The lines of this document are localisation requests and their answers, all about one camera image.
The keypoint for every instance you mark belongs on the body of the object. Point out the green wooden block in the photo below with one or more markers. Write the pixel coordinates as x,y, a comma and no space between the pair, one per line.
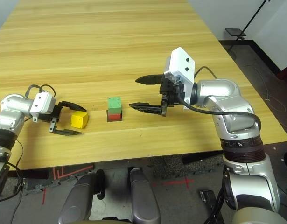
114,105

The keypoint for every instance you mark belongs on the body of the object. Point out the grey left robot leg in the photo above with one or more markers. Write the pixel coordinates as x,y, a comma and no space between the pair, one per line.
78,200

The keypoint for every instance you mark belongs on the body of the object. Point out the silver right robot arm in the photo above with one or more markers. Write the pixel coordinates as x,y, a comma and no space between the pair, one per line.
236,116

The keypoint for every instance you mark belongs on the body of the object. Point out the black rectangular floor device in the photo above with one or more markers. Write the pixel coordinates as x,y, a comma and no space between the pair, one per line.
207,197

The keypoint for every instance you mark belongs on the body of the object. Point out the grey robot leg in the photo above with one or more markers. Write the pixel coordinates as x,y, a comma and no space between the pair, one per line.
143,198
78,200

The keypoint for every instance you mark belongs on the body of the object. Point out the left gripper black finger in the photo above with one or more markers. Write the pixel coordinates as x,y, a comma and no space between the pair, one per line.
73,106
66,132

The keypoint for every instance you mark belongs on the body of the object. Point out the black tripod stand with tray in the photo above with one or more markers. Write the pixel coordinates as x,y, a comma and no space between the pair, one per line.
235,32

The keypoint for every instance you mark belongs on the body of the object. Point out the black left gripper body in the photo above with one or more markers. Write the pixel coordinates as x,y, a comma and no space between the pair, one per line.
50,114

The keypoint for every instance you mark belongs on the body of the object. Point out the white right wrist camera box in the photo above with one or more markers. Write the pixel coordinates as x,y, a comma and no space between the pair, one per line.
180,63

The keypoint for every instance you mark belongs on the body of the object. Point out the black speckled floor mat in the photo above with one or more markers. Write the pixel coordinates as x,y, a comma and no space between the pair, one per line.
169,165

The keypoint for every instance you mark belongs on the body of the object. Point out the grey right robot leg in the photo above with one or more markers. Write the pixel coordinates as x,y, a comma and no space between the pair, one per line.
143,198

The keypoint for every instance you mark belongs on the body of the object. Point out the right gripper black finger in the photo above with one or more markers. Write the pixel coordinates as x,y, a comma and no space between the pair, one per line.
145,107
149,79

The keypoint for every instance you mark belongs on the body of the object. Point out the black square tape marker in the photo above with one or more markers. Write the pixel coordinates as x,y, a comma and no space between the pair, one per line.
115,121

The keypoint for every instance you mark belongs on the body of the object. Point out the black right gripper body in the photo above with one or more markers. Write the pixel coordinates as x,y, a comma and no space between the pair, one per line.
167,89

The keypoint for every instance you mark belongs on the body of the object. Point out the red wooden block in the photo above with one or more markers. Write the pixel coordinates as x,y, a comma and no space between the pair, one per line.
114,117

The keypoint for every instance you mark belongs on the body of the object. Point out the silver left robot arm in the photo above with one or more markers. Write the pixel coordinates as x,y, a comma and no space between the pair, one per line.
10,109

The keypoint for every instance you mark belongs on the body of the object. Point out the dark red furniture piece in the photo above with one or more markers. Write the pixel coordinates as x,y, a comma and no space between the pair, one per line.
286,72

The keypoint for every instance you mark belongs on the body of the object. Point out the yellow wooden block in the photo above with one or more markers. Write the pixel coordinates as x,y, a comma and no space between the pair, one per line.
78,119

